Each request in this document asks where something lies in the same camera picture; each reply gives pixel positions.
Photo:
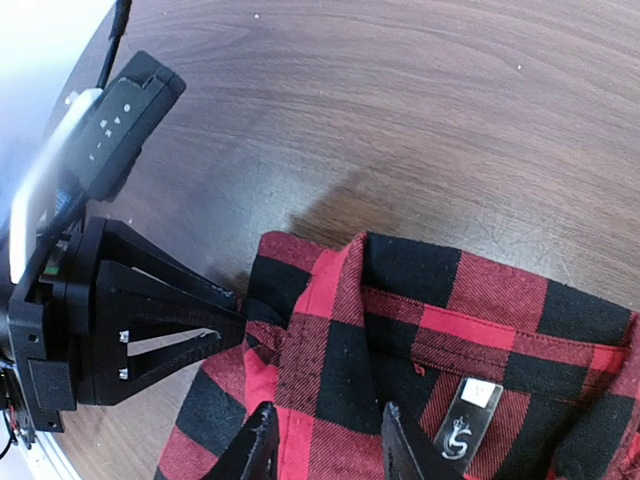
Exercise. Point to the red black plaid shirt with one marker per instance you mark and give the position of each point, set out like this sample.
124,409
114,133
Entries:
518,376

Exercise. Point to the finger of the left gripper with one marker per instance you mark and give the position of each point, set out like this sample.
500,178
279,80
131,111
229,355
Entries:
133,266
170,350

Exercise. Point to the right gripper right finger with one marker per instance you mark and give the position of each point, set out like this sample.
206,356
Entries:
408,454

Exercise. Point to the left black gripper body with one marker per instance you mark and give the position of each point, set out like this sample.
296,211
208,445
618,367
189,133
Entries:
69,333

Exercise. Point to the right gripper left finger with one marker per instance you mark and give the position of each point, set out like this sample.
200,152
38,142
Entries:
253,452

